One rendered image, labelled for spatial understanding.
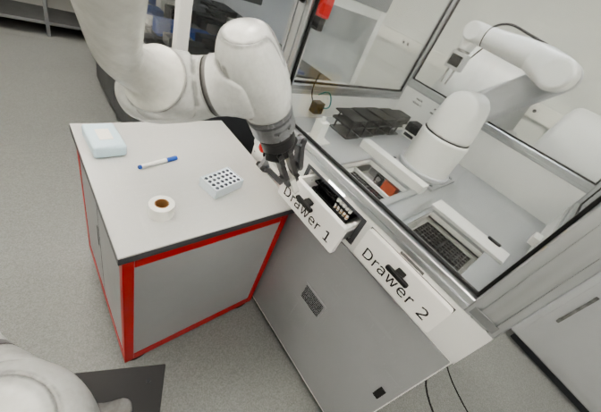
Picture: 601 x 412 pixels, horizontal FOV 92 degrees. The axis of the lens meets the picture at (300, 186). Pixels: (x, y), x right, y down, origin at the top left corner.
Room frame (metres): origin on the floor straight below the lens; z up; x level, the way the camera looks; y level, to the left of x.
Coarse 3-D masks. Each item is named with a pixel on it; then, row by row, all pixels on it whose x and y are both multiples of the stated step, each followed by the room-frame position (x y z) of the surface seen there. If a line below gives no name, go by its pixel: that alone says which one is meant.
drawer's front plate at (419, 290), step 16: (368, 240) 0.67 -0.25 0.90; (384, 240) 0.66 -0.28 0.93; (368, 256) 0.65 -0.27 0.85; (384, 256) 0.63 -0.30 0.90; (400, 256) 0.62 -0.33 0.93; (416, 272) 0.59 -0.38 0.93; (416, 288) 0.56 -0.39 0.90; (432, 288) 0.56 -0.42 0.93; (400, 304) 0.56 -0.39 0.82; (416, 304) 0.55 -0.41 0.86; (432, 304) 0.53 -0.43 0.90; (448, 304) 0.53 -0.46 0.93; (416, 320) 0.53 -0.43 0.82; (432, 320) 0.51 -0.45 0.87
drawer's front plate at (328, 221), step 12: (300, 180) 0.77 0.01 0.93; (288, 192) 0.78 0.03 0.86; (300, 192) 0.75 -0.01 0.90; (312, 192) 0.73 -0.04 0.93; (288, 204) 0.77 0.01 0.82; (300, 204) 0.74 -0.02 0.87; (324, 204) 0.70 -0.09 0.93; (300, 216) 0.72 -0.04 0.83; (312, 216) 0.70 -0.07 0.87; (324, 216) 0.68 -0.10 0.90; (336, 216) 0.67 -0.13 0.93; (312, 228) 0.69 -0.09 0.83; (324, 228) 0.67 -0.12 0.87; (336, 228) 0.65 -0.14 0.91; (324, 240) 0.65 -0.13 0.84; (336, 240) 0.63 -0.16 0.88
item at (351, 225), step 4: (300, 176) 0.84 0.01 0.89; (304, 176) 0.85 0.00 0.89; (308, 176) 0.86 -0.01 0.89; (312, 176) 0.88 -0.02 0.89; (316, 176) 0.89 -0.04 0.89; (304, 180) 0.85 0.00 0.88; (308, 180) 0.86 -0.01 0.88; (312, 180) 0.88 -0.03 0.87; (308, 184) 0.87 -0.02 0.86; (312, 184) 0.89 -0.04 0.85; (316, 184) 0.91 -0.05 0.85; (352, 220) 0.81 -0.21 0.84; (356, 220) 0.82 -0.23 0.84; (360, 220) 0.75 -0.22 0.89; (348, 224) 0.70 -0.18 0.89; (352, 224) 0.71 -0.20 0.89; (356, 224) 0.72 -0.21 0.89; (348, 228) 0.69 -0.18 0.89; (352, 228) 0.71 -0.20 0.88; (348, 232) 0.70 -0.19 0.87; (344, 236) 0.69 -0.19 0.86; (348, 236) 0.71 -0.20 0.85
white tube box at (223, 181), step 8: (224, 168) 0.83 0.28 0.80; (208, 176) 0.76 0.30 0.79; (216, 176) 0.78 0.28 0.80; (224, 176) 0.79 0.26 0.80; (232, 176) 0.81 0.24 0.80; (200, 184) 0.73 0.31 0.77; (208, 184) 0.72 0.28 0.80; (216, 184) 0.74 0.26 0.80; (224, 184) 0.76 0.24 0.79; (232, 184) 0.77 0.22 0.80; (240, 184) 0.81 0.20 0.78; (208, 192) 0.72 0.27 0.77; (216, 192) 0.71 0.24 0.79; (224, 192) 0.74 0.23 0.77
